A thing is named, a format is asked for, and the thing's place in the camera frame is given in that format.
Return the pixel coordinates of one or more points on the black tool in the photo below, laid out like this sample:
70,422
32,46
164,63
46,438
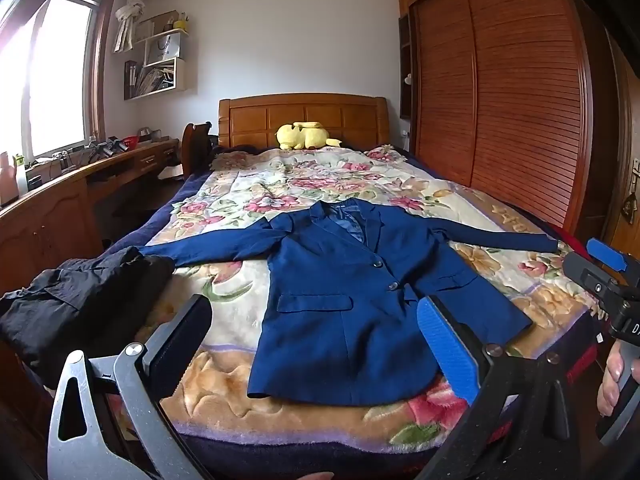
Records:
107,147

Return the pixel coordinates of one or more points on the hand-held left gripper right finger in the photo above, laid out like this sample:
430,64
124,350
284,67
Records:
445,350

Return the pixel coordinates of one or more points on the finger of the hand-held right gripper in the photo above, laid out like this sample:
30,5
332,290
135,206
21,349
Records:
605,254
590,280

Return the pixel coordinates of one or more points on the wooden desk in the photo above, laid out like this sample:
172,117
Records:
50,220

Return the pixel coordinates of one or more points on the green capped bottle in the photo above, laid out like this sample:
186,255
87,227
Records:
21,177

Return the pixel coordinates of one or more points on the black clothes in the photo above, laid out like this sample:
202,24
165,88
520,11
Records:
75,290

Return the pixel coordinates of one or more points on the wooden bed headboard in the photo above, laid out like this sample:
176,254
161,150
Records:
250,120

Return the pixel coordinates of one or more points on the metal bowl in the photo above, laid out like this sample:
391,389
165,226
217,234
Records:
146,134

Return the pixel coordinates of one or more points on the floral blanket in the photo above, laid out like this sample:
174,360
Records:
310,180

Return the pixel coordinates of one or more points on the white wall shelf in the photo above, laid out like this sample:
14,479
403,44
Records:
180,77

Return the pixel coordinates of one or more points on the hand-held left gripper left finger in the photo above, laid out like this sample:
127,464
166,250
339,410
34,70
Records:
175,340

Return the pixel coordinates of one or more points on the wooden wardrobe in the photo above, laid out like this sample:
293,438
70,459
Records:
525,85

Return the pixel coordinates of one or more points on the blue blazer jacket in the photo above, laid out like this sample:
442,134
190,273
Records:
325,320

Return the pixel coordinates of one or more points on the yellow plush toy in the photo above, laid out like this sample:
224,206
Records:
305,135

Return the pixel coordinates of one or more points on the white paper bag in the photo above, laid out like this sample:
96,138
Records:
162,50

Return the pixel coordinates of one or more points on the wooden door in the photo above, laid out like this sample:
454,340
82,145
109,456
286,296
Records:
625,110

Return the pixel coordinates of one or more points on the yellow cup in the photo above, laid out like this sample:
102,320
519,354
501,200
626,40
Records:
181,22

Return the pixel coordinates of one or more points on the window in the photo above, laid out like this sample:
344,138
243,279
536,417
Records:
55,75

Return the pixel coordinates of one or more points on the red basket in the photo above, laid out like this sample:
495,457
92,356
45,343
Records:
131,140

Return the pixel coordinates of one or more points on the tied cream curtain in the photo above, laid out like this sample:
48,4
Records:
131,10

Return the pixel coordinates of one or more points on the books in shelf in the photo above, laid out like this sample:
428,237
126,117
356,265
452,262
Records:
147,80

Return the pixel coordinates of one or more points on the wooden chair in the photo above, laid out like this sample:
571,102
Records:
192,145

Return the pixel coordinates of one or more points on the person's right hand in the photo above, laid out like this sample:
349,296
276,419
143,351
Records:
612,380

